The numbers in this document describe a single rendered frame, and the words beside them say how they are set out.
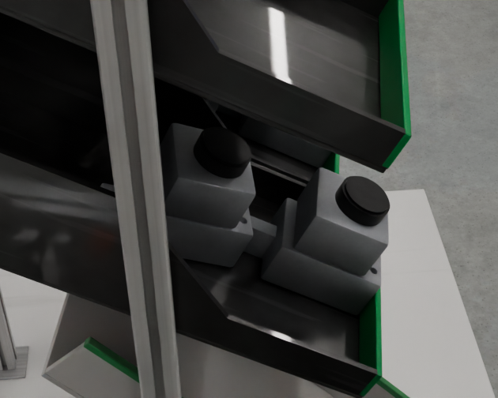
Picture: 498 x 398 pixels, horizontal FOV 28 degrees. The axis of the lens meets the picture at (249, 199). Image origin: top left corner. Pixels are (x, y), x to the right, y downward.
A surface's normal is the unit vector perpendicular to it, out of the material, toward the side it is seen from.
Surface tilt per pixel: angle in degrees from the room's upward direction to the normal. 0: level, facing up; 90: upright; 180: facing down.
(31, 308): 0
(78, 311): 45
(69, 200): 90
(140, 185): 90
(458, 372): 0
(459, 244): 0
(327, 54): 25
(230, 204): 96
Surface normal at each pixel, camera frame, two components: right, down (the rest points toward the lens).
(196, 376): 0.70, -0.50
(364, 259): -0.09, 0.65
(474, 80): -0.01, -0.76
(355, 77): 0.41, -0.66
